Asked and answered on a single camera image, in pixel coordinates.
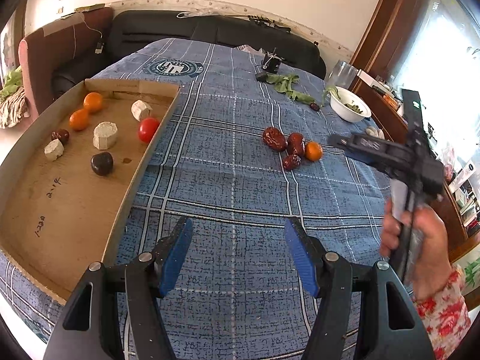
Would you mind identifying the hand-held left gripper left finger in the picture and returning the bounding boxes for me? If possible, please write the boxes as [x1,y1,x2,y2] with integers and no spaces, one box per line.
[43,217,194,360]

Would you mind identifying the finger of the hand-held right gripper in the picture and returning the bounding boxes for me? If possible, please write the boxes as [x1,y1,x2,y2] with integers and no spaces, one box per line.
[327,134,376,166]

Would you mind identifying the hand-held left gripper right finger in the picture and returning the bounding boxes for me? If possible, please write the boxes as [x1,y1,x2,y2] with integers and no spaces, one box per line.
[284,218,436,360]

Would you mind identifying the large orange tangerine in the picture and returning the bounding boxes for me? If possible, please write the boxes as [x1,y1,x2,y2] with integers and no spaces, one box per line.
[304,141,323,162]

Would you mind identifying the large glossy red date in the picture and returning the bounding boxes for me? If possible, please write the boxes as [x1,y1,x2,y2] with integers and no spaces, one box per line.
[287,132,305,157]

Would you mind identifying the large wrinkled red date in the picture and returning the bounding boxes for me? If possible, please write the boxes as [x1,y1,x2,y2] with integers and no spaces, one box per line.
[262,127,288,152]

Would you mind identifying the dark purple round fruit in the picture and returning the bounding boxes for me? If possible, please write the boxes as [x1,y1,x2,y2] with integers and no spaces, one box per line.
[90,152,114,176]

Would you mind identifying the shallow cardboard box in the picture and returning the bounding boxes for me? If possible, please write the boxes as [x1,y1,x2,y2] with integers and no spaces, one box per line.
[0,79,181,306]

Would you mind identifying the red cherry tomato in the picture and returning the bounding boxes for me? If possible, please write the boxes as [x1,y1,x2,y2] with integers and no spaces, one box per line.
[138,117,161,143]

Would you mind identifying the small orange tangerine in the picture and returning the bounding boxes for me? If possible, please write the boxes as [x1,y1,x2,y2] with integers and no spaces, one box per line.
[83,92,104,113]
[69,109,91,131]

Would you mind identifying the person's right forearm floral sleeve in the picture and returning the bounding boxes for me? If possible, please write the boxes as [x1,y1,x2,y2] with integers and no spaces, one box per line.
[412,264,472,360]

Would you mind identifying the person's right hand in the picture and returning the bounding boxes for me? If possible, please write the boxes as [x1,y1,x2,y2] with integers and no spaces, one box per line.
[380,199,453,302]

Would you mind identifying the white bowl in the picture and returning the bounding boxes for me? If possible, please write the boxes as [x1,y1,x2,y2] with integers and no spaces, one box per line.
[331,86,372,123]

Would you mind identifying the clear glass jar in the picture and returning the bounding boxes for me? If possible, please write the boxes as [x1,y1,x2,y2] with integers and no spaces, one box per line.
[325,60,355,91]

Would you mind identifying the green vegetable leaves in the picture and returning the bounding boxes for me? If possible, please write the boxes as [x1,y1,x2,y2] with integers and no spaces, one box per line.
[266,74,316,104]

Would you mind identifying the wooden sideboard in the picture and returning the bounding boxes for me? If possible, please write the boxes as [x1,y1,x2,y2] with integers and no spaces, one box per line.
[349,67,480,264]

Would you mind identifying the black folded tripod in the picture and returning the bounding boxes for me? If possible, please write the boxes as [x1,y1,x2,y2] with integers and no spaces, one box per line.
[247,15,292,33]

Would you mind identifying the white plastic bag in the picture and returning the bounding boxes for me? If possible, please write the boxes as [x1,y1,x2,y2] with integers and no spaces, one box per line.
[178,7,211,18]

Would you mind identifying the striped woven cloth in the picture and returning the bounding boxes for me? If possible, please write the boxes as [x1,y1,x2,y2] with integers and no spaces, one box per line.
[0,86,31,129]

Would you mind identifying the black leather sofa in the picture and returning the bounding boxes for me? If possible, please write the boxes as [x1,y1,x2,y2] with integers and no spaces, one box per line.
[52,9,326,100]

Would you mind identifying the reddish brown armchair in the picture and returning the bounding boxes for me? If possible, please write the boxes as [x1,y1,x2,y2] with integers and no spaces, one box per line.
[18,7,114,119]

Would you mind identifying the bunch of green vegetables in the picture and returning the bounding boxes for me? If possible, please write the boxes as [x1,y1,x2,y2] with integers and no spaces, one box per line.
[1,68,24,100]

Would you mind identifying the wooden window frame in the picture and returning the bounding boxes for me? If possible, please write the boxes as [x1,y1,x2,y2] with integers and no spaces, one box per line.
[350,0,415,83]

